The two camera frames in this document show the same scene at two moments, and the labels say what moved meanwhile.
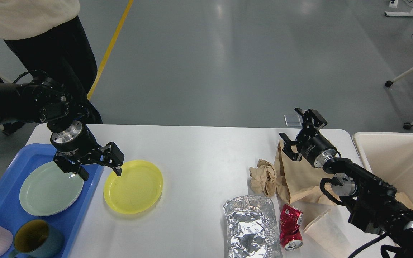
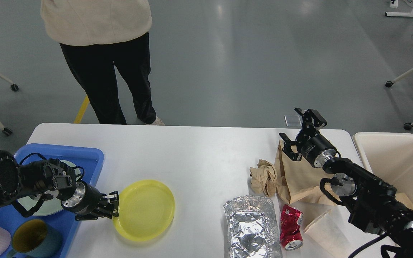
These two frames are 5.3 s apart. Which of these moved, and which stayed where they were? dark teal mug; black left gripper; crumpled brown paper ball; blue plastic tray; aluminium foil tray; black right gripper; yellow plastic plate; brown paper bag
Moved: black left gripper; yellow plastic plate
Stayed: crumpled brown paper ball; brown paper bag; blue plastic tray; aluminium foil tray; dark teal mug; black right gripper
